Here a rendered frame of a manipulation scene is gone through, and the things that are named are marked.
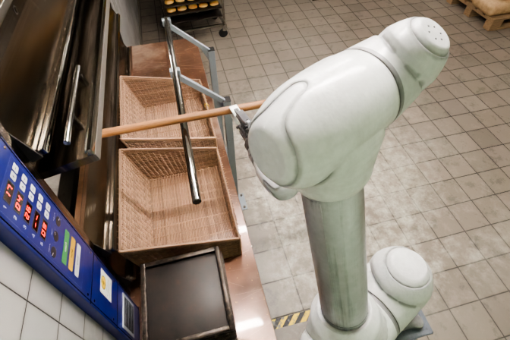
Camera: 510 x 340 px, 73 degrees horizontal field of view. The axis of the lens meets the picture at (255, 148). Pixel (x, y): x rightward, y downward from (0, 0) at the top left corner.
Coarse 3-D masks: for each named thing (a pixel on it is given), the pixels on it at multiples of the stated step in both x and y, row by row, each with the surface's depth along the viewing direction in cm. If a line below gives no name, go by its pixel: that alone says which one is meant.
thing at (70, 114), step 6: (78, 66) 104; (78, 72) 102; (78, 78) 101; (84, 78) 105; (72, 84) 99; (78, 84) 99; (84, 84) 106; (72, 90) 96; (72, 96) 94; (72, 102) 93; (72, 108) 91; (72, 114) 90; (72, 120) 89; (78, 120) 92; (66, 126) 87; (72, 126) 88; (78, 126) 92; (66, 132) 85; (66, 138) 84; (66, 144) 84
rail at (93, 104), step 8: (104, 0) 141; (104, 8) 137; (104, 16) 133; (104, 24) 130; (96, 32) 124; (96, 40) 120; (96, 48) 116; (96, 56) 113; (96, 64) 110; (96, 72) 107; (96, 80) 104; (96, 88) 102; (96, 96) 100; (96, 104) 98; (88, 112) 95; (96, 112) 96; (88, 120) 93; (96, 120) 94; (88, 128) 90; (88, 136) 88; (88, 144) 86; (88, 152) 86
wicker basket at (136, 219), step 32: (128, 160) 170; (160, 160) 177; (128, 192) 156; (160, 192) 180; (224, 192) 180; (128, 224) 145; (160, 224) 167; (192, 224) 167; (224, 224) 167; (128, 256) 134; (160, 256) 140; (224, 256) 155
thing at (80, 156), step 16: (80, 0) 151; (96, 0) 147; (80, 16) 140; (96, 16) 137; (80, 32) 131; (80, 48) 123; (80, 64) 116; (64, 80) 112; (64, 96) 106; (80, 96) 104; (64, 112) 101; (80, 112) 99; (64, 128) 96; (96, 128) 93; (64, 144) 92; (80, 144) 90; (96, 144) 89; (48, 160) 89; (64, 160) 88; (80, 160) 87; (96, 160) 88; (48, 176) 88
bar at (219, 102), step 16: (176, 32) 191; (208, 48) 204; (176, 64) 157; (176, 80) 148; (192, 80) 161; (176, 96) 141; (224, 96) 175; (192, 160) 118; (192, 176) 113; (192, 192) 109
